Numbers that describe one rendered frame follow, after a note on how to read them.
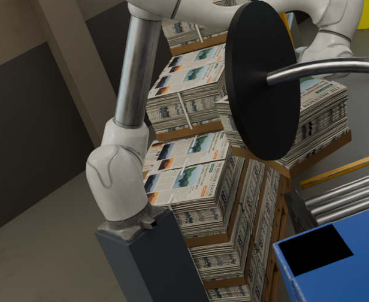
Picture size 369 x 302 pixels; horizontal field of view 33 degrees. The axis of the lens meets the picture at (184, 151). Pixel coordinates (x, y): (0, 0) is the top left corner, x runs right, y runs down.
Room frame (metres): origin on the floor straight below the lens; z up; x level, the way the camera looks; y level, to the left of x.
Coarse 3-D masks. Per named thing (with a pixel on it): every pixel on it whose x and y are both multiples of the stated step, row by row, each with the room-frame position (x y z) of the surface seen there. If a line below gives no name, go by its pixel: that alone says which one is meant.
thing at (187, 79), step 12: (180, 72) 2.98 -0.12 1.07; (192, 72) 2.91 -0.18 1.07; (204, 72) 2.84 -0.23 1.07; (216, 72) 2.77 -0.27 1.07; (156, 84) 2.93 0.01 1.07; (168, 84) 2.86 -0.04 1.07; (180, 84) 2.79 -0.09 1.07; (192, 84) 2.72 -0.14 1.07; (204, 84) 2.66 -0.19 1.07; (156, 96) 2.75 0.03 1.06
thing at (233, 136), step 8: (224, 96) 2.15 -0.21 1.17; (216, 104) 2.13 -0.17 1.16; (224, 104) 2.07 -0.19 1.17; (224, 112) 2.09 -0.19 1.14; (224, 120) 2.11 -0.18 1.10; (232, 120) 2.05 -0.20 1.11; (224, 128) 2.12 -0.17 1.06; (232, 128) 2.06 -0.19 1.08; (232, 136) 2.07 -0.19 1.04; (232, 144) 2.10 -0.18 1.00; (240, 144) 2.04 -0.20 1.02
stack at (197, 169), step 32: (160, 160) 2.59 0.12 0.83; (192, 160) 2.46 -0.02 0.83; (224, 160) 2.37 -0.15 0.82; (160, 192) 2.28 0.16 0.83; (192, 192) 2.18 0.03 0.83; (224, 192) 2.22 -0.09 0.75; (256, 192) 2.65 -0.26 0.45; (192, 224) 2.14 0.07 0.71; (224, 224) 2.11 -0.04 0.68; (192, 256) 2.16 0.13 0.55; (224, 256) 2.12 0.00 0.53; (256, 256) 2.34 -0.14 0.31; (224, 288) 2.14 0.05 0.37; (256, 288) 2.20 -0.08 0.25
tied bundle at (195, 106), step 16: (224, 80) 2.78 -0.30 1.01; (160, 96) 2.75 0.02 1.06; (176, 96) 2.72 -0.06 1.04; (192, 96) 2.69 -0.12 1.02; (208, 96) 2.66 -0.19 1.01; (160, 112) 2.76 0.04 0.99; (176, 112) 2.73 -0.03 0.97; (192, 112) 2.70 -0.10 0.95; (208, 112) 2.67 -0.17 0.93; (160, 128) 2.77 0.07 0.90; (176, 128) 2.74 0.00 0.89
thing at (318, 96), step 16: (304, 80) 1.98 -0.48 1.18; (320, 80) 1.95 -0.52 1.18; (304, 96) 1.87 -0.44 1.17; (320, 96) 1.85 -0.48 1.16; (336, 96) 1.86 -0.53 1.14; (304, 112) 1.80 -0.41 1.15; (320, 112) 1.83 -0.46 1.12; (336, 112) 1.87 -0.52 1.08; (304, 128) 1.81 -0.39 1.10; (320, 128) 1.84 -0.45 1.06; (336, 128) 1.88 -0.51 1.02; (304, 144) 1.82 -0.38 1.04; (320, 144) 1.85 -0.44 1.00; (288, 160) 1.79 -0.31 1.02
